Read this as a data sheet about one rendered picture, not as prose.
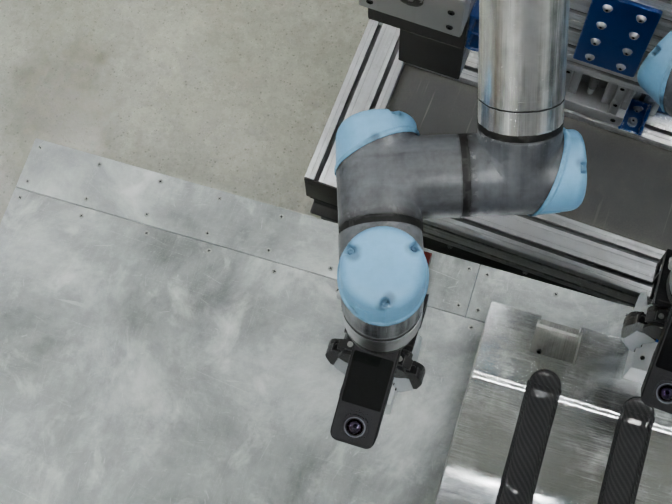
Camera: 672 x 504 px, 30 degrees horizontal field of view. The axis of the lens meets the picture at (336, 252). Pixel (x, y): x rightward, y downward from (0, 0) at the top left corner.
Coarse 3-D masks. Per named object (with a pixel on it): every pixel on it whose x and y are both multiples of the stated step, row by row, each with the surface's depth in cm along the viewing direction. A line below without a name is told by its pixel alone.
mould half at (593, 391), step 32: (512, 320) 145; (480, 352) 144; (512, 352) 144; (608, 352) 144; (480, 384) 143; (512, 384) 143; (576, 384) 143; (608, 384) 142; (640, 384) 142; (480, 416) 142; (512, 416) 142; (576, 416) 142; (608, 416) 142; (480, 448) 141; (576, 448) 141; (608, 448) 141; (448, 480) 140; (480, 480) 140; (544, 480) 140; (576, 480) 140; (640, 480) 140
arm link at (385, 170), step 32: (352, 128) 111; (384, 128) 110; (416, 128) 113; (352, 160) 110; (384, 160) 109; (416, 160) 109; (448, 160) 109; (352, 192) 109; (384, 192) 108; (416, 192) 109; (448, 192) 109; (352, 224) 108; (416, 224) 109
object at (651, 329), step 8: (664, 256) 129; (664, 264) 128; (656, 272) 132; (664, 272) 128; (656, 280) 131; (664, 280) 127; (656, 288) 128; (664, 288) 127; (656, 296) 127; (664, 296) 127; (656, 304) 127; (664, 304) 126; (648, 312) 127; (656, 312) 127; (664, 312) 126; (648, 320) 127; (656, 320) 126; (664, 320) 126; (648, 328) 128; (656, 328) 127; (656, 336) 130
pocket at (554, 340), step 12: (540, 324) 147; (552, 324) 146; (540, 336) 147; (552, 336) 147; (564, 336) 147; (576, 336) 147; (540, 348) 147; (552, 348) 147; (564, 348) 147; (576, 348) 147; (564, 360) 146
